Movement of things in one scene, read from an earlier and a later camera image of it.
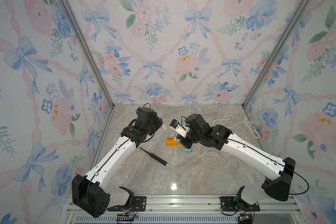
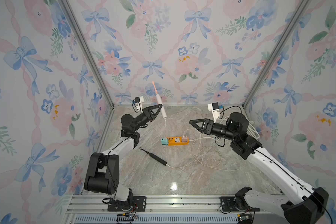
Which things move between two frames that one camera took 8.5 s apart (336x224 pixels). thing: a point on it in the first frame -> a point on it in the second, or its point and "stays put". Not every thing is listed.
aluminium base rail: (274, 209) stays put
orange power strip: (172, 141) stays put
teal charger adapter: (188, 150) -> (164, 142)
